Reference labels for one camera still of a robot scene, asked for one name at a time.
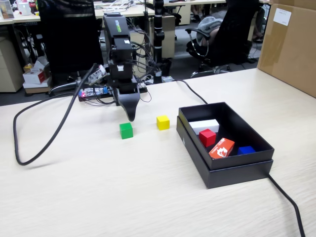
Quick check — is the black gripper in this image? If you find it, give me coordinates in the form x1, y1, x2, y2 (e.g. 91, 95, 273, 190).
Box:
108, 73, 141, 122

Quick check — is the green wooden cube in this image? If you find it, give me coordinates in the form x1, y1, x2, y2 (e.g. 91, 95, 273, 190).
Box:
119, 122, 134, 140

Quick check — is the yellow wooden cube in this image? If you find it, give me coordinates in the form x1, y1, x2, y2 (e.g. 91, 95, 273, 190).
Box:
156, 115, 170, 131

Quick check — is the red wooden cube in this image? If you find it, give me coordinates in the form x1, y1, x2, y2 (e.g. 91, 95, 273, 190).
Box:
198, 128, 217, 148

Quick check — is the black cardboard box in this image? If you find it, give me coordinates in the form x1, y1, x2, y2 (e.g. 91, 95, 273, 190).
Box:
176, 101, 276, 190

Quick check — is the large brown cardboard box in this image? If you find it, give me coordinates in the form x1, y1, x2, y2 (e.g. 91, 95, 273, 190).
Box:
256, 0, 316, 98

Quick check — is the robot controller circuit board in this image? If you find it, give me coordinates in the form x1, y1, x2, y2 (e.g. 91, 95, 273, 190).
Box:
78, 86, 116, 102

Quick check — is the black jointed pole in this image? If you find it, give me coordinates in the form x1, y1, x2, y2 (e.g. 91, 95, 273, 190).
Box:
148, 0, 172, 84

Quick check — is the white rectangular block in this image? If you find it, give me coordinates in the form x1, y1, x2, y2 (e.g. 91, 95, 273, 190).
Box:
189, 119, 220, 136

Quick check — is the black highback office chair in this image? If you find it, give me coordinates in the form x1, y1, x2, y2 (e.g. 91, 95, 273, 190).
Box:
37, 0, 104, 96

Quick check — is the white red small carton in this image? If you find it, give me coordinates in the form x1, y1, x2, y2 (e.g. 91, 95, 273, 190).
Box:
23, 69, 49, 85

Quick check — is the orange printed carton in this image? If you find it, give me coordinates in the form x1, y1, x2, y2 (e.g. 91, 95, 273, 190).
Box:
208, 137, 236, 160

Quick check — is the grey cloth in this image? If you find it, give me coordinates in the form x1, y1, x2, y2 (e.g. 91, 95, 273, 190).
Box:
197, 16, 224, 47

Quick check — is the black mesh office chair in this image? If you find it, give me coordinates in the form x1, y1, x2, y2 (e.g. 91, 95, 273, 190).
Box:
185, 0, 266, 79

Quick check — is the blue wooden cube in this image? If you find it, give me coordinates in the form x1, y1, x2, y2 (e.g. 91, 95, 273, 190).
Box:
237, 146, 256, 156

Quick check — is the beige filing cabinet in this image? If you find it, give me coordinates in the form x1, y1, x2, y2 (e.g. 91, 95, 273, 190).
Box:
0, 37, 25, 93

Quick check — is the light wooden office desk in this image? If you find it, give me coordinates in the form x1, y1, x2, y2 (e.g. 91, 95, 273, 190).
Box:
0, 3, 155, 25

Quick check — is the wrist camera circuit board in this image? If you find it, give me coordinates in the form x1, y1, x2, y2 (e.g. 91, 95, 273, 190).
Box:
87, 64, 110, 85

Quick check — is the white drawer pedestal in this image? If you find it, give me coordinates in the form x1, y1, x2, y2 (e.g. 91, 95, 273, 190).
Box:
128, 31, 147, 80

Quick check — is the beige pedestal cabinet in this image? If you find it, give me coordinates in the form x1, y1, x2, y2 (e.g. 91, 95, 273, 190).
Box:
161, 15, 177, 59

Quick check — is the black camera cable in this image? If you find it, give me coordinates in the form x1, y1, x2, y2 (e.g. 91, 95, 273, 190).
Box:
12, 63, 98, 166

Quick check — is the small picture frame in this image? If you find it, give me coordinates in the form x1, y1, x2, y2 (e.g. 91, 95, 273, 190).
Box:
0, 0, 15, 20

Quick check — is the thick black power cable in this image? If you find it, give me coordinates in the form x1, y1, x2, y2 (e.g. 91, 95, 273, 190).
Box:
172, 79, 306, 237

